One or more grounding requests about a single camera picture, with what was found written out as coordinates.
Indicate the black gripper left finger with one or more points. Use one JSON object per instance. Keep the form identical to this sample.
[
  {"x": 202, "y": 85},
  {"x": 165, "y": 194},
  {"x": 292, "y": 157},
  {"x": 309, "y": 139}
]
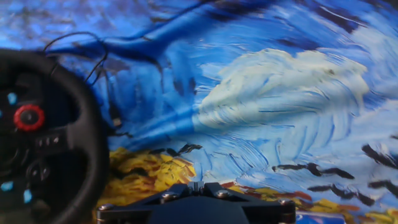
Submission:
[{"x": 130, "y": 213}]

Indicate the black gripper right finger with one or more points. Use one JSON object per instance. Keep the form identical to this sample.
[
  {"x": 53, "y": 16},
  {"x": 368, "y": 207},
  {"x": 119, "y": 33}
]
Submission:
[{"x": 267, "y": 211}]

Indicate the black racing steering wheel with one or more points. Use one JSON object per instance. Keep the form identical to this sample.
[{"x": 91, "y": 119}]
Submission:
[{"x": 87, "y": 140}]

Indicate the blue tissue pack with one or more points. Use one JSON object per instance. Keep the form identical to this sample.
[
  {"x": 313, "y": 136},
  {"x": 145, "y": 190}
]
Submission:
[{"x": 323, "y": 218}]

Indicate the Van Gogh print cloth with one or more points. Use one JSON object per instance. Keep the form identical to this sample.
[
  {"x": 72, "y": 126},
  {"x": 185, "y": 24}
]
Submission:
[{"x": 248, "y": 93}]

